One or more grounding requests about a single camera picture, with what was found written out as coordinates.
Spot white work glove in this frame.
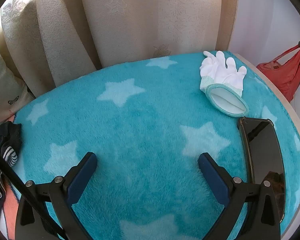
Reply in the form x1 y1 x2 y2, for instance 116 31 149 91
207 57 250 117
199 51 227 93

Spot printed cream pillow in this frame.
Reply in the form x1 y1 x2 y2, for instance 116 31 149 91
0 27 35 126

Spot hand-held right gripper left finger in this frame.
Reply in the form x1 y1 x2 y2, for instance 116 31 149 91
15 152 98 240

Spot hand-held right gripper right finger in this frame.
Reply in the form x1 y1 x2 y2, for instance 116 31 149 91
199 152 282 240

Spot beige patterned curtain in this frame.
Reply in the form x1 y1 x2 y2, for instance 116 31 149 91
0 0 238 98

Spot teal star printed blanket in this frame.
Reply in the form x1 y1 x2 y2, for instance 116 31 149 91
5 51 300 240

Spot dark striped pants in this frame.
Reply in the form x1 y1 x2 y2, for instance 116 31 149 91
0 122 23 227

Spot black cable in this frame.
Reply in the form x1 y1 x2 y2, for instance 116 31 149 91
0 144 69 240

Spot black smartphone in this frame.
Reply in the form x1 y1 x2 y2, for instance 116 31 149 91
237 117 286 223

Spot red plastic bag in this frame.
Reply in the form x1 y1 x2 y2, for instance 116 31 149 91
256 44 300 103

